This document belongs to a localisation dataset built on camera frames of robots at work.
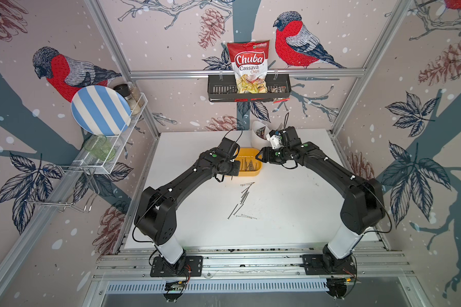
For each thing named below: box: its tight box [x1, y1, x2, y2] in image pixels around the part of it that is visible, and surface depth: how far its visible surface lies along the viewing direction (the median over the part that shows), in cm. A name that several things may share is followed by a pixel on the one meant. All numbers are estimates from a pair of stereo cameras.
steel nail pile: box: [227, 181, 255, 220], surface depth 95 cm
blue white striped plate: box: [70, 85, 132, 137], surface depth 74 cm
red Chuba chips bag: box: [226, 39, 270, 95], surface depth 83 cm
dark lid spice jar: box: [113, 82, 142, 116], surface depth 85 cm
